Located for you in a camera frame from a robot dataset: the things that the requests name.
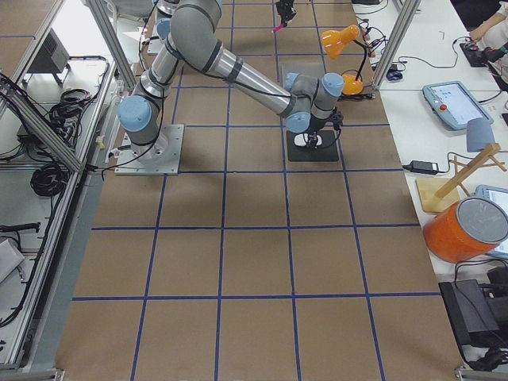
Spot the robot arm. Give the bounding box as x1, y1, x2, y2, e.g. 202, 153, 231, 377
153, 0, 297, 28
117, 1, 344, 159

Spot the wooden stand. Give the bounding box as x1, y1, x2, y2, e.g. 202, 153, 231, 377
416, 143, 507, 214

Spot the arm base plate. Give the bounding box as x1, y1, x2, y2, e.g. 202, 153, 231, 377
147, 25, 168, 56
114, 124, 185, 175

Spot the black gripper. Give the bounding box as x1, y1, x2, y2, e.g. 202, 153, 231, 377
304, 114, 327, 148
276, 0, 296, 27

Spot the orange desk lamp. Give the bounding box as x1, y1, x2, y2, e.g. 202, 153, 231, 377
321, 25, 368, 96

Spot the silver closed laptop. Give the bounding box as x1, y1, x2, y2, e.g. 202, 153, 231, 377
281, 62, 325, 91

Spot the black power adapter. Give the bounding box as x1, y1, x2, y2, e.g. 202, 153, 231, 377
409, 160, 439, 175

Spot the white computer mouse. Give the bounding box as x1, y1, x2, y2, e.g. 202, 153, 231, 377
294, 133, 322, 147

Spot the pink marker pen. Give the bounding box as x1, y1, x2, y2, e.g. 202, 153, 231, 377
271, 23, 287, 33

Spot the orange cylindrical container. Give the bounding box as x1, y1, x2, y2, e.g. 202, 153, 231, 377
423, 197, 498, 264

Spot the black mousepad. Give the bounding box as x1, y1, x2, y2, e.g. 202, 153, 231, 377
286, 130, 339, 163

